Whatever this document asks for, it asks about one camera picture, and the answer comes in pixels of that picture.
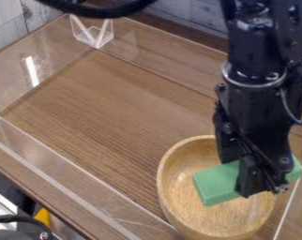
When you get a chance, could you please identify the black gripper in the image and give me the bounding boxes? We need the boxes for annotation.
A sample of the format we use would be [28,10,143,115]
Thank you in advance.
[213,63,302,198]

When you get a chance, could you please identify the green rectangular block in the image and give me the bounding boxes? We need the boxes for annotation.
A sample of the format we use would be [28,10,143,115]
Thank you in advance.
[191,155,302,208]

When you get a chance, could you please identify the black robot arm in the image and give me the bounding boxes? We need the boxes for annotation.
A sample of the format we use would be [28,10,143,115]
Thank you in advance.
[193,0,302,206]

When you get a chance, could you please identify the brown wooden bowl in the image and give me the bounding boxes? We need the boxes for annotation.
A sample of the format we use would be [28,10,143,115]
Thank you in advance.
[157,135,277,240]

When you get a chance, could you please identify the yellow and black device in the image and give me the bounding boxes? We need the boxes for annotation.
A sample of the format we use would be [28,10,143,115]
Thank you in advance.
[31,206,55,232]

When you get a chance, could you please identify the black cable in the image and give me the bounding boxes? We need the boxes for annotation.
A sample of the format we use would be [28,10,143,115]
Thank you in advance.
[0,214,54,240]

